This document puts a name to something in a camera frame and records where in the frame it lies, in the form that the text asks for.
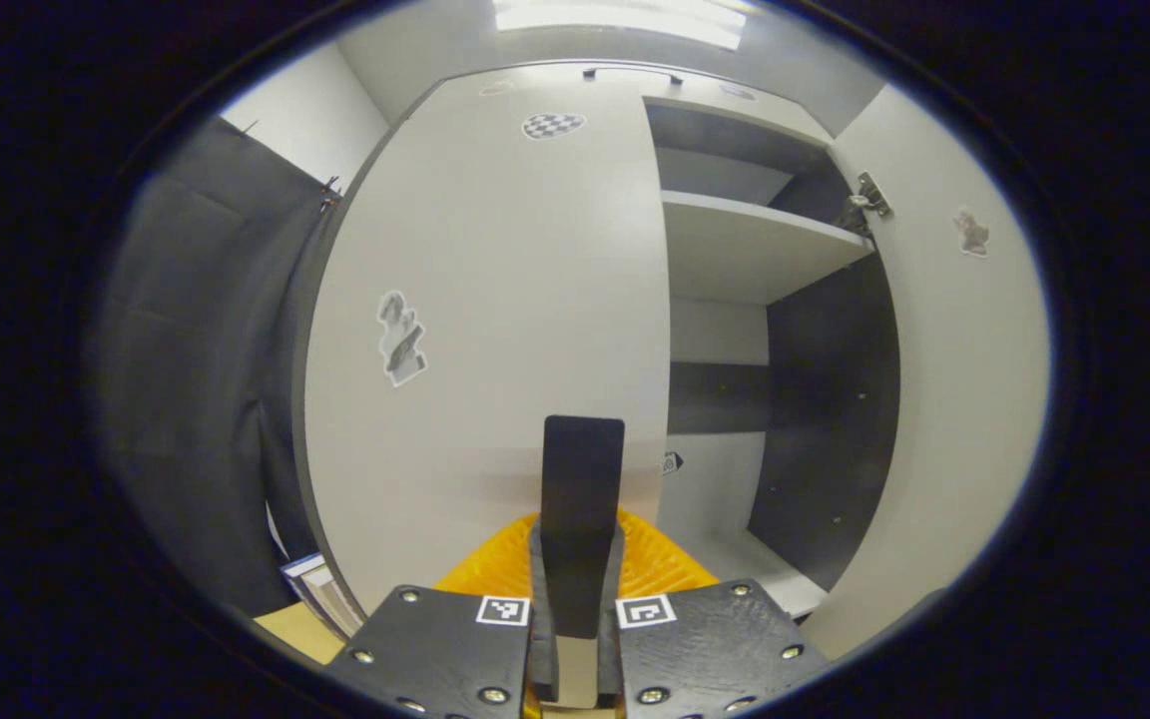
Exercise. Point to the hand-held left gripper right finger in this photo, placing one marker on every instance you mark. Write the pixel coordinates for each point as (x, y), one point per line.
(705, 649)

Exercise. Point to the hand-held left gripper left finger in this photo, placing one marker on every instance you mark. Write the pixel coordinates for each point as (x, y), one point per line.
(435, 649)

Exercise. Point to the beige double-door shoe cabinet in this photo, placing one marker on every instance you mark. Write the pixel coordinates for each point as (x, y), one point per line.
(830, 399)

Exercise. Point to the beige door with checkered sticker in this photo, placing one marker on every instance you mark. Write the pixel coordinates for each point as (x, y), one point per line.
(515, 300)

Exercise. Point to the beige door with box sticker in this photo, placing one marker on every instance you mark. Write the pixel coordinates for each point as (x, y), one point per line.
(974, 399)

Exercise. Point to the beige cabinet shelf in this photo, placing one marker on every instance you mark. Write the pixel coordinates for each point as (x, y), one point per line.
(745, 250)

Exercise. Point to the metal door hinge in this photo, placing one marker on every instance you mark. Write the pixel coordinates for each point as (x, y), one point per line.
(869, 198)

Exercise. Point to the beige cabinet drawer front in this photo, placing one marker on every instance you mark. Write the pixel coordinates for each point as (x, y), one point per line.
(735, 108)

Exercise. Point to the blue cover book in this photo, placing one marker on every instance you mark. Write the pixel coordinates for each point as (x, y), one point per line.
(303, 567)

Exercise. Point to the black backdrop cloth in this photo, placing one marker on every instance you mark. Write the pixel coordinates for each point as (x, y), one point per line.
(196, 379)

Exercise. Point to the ceiling light panel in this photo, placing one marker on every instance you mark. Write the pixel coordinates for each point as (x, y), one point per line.
(625, 20)

